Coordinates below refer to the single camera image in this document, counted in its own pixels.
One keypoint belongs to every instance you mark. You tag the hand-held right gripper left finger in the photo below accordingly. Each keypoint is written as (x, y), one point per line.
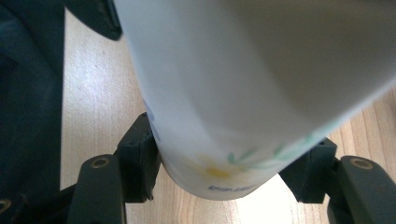
(140, 161)

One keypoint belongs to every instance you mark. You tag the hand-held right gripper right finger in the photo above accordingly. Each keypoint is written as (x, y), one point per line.
(308, 174)

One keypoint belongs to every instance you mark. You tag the white floral paper cup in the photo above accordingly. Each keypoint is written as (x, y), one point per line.
(218, 93)

